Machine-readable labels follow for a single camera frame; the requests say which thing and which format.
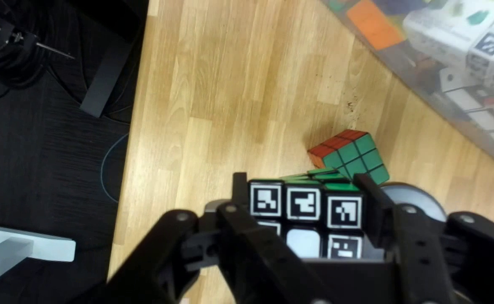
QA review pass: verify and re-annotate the grey cable bundle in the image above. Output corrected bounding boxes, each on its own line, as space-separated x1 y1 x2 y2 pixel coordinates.
0 0 77 92

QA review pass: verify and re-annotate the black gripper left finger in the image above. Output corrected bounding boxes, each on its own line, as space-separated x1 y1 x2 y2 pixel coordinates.
87 171 315 304

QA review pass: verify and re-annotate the thin blue cable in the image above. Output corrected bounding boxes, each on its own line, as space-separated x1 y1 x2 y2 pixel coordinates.
98 132 131 207

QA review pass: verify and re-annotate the red green orange Rubik's cube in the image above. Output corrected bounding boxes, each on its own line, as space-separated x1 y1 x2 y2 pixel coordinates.
305 129 393 188

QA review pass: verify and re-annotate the black table leg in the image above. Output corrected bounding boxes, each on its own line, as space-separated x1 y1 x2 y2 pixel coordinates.
77 31 148 122

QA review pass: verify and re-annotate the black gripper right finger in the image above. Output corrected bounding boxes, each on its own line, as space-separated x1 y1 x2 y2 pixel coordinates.
354 175 494 304

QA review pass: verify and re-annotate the white cube with marker tags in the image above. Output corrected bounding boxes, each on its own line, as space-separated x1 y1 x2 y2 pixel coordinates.
463 4 494 82

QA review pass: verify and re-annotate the white table foot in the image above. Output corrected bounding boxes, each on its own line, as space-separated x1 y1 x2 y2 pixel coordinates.
0 220 79 296

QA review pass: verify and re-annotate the Rubik's cube with marker tags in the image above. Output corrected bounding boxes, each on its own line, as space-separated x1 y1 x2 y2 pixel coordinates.
246 168 372 262

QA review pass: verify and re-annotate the clear plastic storage box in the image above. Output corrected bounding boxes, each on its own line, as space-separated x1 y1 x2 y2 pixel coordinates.
318 0 494 178

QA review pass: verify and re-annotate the orange faced Rubik's cube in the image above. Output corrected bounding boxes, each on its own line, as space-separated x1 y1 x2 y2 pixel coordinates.
344 0 409 51

